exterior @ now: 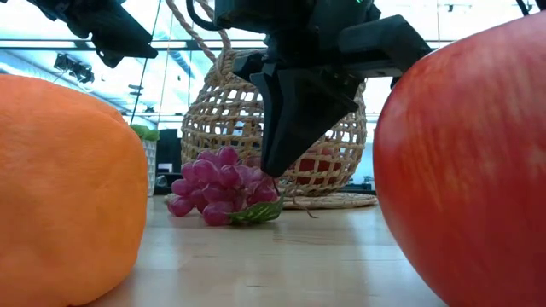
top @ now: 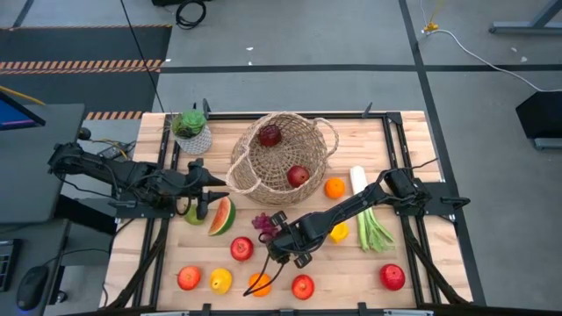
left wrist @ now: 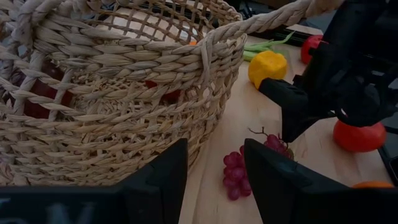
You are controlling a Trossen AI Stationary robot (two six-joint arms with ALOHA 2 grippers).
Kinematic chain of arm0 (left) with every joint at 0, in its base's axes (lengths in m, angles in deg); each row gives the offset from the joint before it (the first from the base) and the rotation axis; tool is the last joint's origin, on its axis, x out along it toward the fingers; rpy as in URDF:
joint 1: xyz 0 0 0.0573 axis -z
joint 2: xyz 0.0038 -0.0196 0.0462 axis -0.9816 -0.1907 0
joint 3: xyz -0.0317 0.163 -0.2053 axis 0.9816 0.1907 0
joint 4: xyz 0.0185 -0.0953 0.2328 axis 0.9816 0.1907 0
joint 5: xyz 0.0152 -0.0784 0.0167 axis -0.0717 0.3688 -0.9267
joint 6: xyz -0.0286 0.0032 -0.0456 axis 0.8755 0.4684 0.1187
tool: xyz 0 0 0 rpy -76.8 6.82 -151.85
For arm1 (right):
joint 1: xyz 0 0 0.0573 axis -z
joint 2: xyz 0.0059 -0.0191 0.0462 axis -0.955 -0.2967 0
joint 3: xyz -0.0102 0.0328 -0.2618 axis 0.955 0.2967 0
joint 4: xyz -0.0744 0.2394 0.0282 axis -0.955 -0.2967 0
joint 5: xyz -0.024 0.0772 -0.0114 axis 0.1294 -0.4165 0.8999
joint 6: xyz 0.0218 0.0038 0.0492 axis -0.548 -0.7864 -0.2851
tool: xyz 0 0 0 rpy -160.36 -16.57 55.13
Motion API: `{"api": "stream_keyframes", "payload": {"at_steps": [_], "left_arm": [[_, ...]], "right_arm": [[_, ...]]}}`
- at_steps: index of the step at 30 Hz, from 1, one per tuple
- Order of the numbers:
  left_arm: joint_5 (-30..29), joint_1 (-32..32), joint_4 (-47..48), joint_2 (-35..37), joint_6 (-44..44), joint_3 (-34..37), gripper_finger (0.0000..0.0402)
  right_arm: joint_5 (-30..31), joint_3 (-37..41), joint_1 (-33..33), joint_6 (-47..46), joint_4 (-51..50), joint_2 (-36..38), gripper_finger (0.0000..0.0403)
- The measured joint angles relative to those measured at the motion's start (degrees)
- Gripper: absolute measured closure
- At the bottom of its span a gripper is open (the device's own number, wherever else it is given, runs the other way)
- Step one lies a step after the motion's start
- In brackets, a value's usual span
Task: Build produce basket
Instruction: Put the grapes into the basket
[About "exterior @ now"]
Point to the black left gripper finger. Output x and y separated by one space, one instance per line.
123 40

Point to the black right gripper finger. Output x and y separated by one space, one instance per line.
253 64
298 115

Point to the purple grape bunch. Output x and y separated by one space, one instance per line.
213 183

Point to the orange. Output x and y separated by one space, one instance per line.
64 192

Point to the orange-red apple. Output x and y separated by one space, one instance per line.
469 170

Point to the long ceiling light fixture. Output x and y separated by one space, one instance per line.
42 44

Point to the black ceiling spotlight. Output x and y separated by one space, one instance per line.
74 68

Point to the round woven placemat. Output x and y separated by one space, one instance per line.
332 200

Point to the black cabinet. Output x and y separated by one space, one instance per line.
168 149

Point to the succulent in white patterned pot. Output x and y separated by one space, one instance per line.
150 162

